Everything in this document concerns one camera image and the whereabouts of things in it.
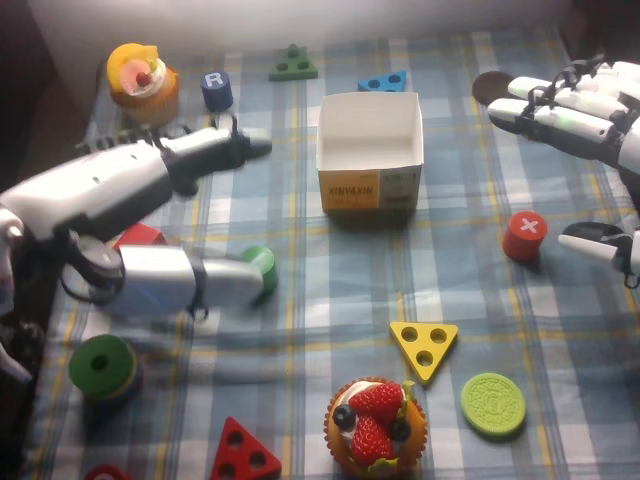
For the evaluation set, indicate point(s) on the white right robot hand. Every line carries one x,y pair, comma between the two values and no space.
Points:
565,117

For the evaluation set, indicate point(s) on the green round toy cookie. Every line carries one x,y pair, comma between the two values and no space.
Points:
492,405

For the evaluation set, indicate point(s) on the blue plaid tablecloth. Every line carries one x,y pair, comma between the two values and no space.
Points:
310,280

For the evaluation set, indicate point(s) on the toy cupcake with orange fruit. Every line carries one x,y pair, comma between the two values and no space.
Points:
142,87

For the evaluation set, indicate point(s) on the stacked coloured rings, green top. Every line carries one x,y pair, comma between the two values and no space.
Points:
102,367

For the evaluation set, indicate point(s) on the blue triangle block with holes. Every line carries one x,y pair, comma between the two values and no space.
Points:
382,82

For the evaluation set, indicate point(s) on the red triangle block with holes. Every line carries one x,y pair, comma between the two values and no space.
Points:
242,452

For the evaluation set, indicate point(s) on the green triangle block with holes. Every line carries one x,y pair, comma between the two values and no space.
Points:
292,67

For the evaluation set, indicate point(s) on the white and yellow paper box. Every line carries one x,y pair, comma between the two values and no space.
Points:
370,165

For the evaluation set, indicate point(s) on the brown round toy cookie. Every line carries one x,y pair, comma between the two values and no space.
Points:
492,85

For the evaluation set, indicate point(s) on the red rectangular wooden block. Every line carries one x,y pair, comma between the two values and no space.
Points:
142,236

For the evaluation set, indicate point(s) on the blue cylinder with letter R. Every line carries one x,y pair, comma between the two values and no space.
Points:
216,90

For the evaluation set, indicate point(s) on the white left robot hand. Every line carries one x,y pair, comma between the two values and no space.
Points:
100,185

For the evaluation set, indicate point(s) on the red cylinder with white cross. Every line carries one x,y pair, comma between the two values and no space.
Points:
524,235

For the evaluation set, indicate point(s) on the green cylinder block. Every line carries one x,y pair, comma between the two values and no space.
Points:
265,265

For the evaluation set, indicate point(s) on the yellow triangle block with holes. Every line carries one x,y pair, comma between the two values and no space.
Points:
422,345

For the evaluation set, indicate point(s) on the toy cupcake with strawberries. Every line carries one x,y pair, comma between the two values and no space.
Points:
375,425

